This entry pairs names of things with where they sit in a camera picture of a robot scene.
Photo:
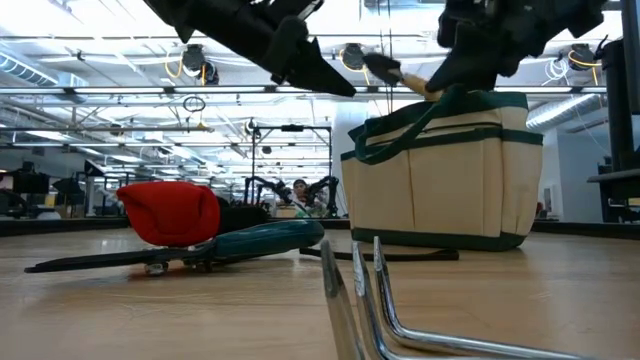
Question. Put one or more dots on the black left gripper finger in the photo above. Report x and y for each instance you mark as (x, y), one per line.
(320, 75)

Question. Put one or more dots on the beige gardening bag green trim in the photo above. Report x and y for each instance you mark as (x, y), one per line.
(450, 190)

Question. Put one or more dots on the black background robot arm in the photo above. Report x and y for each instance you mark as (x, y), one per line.
(265, 186)
(325, 186)

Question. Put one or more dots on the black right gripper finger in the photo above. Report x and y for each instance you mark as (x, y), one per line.
(465, 70)

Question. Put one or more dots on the red and black gardening glove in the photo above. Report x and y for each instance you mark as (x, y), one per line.
(170, 212)

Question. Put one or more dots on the bent metal rods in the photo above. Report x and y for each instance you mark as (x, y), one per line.
(380, 300)

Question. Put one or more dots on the white ventilation duct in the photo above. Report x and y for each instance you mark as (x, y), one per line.
(30, 72)

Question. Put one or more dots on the person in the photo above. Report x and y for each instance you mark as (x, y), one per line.
(302, 192)

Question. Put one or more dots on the black background station frame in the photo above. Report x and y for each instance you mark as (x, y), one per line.
(254, 160)

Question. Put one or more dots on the silver ventilation duct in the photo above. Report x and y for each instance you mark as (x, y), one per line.
(560, 112)

